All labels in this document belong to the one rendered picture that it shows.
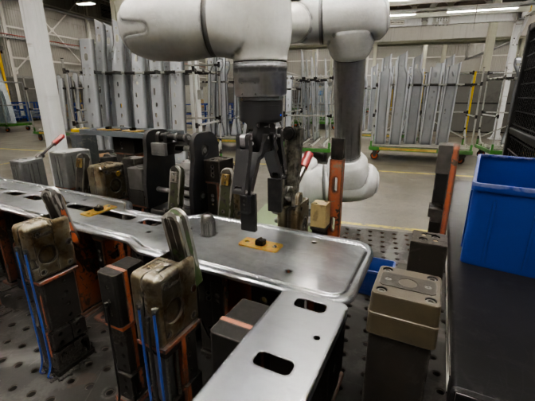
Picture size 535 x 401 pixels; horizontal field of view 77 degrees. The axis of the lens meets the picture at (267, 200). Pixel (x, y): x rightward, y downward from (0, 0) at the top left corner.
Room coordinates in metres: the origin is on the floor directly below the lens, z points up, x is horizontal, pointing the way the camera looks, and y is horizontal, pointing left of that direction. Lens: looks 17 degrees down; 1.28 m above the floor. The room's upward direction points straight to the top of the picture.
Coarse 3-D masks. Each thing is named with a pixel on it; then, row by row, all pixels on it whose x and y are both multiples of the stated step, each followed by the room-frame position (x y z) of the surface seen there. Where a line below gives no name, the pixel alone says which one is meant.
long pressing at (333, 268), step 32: (0, 192) 0.99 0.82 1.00; (32, 192) 0.99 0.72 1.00; (64, 192) 0.99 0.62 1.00; (96, 224) 0.72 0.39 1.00; (128, 224) 0.72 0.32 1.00; (160, 224) 0.72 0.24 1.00; (192, 224) 0.72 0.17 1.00; (224, 224) 0.72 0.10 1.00; (224, 256) 0.56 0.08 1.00; (256, 256) 0.56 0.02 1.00; (288, 256) 0.56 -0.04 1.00; (320, 256) 0.56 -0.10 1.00; (352, 256) 0.56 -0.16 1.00; (288, 288) 0.46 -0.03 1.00; (320, 288) 0.45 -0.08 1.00; (352, 288) 0.46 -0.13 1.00
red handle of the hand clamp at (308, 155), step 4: (308, 152) 0.83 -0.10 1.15; (304, 156) 0.82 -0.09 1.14; (308, 156) 0.82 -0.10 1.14; (312, 156) 0.83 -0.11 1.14; (304, 160) 0.81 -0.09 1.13; (308, 160) 0.81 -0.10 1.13; (304, 164) 0.80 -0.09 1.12; (308, 164) 0.81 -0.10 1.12; (304, 168) 0.80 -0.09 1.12; (300, 172) 0.78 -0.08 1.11; (304, 172) 0.79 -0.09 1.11; (300, 176) 0.77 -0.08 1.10; (300, 180) 0.77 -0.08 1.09; (292, 188) 0.75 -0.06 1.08; (288, 192) 0.74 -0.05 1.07; (284, 196) 0.74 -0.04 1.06; (288, 196) 0.73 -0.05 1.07; (288, 200) 0.73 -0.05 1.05
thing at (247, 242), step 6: (246, 240) 0.63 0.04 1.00; (252, 240) 0.63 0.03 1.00; (258, 240) 0.60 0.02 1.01; (264, 240) 0.61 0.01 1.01; (246, 246) 0.60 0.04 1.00; (252, 246) 0.60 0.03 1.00; (258, 246) 0.60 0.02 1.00; (264, 246) 0.60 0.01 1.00; (270, 246) 0.60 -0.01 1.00; (282, 246) 0.60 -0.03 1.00
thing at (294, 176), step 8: (288, 128) 0.72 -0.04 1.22; (296, 128) 0.75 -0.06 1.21; (288, 136) 0.72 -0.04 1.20; (296, 136) 0.75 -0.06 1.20; (288, 144) 0.75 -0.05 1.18; (296, 144) 0.74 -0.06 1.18; (288, 152) 0.75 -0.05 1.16; (296, 152) 0.73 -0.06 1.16; (288, 160) 0.75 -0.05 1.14; (296, 160) 0.73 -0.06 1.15; (288, 168) 0.75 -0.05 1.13; (296, 168) 0.73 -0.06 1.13; (288, 176) 0.74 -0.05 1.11; (296, 176) 0.72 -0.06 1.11; (288, 184) 0.74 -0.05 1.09; (296, 184) 0.72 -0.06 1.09; (296, 192) 0.72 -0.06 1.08
